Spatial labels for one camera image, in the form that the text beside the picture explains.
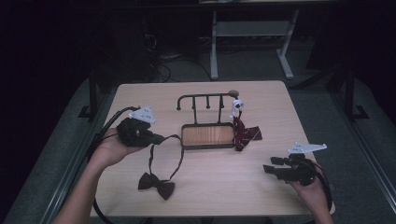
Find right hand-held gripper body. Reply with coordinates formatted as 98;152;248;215
287;142;328;188

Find black floor cables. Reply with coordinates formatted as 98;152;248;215
141;15;213;84

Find white metal desk frame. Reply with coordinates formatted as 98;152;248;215
209;8;301;80

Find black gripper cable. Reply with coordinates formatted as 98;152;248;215
84;105;141;224
313;161;333;213

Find dark red striped bow tie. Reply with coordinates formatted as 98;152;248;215
229;98;263;152

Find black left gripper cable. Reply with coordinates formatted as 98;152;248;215
84;105;141;224

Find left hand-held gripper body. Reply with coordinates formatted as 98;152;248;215
115;105;157;148

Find person's left hand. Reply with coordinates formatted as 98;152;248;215
92;134;145;171

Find black hook rack wooden base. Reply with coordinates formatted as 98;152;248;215
176;91;241;151

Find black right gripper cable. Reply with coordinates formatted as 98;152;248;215
313;161;333;213

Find grey metal floor rail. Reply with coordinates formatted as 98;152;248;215
39;90;117;224
329;90;396;204

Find white power strip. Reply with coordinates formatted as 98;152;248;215
160;53;185;62

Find person's right hand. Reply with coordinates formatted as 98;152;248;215
288;161;332;216

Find black bow tie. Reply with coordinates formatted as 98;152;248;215
137;133;185;202

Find black metal stand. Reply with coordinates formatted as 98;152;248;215
343;65;371;121
78;68;101;119

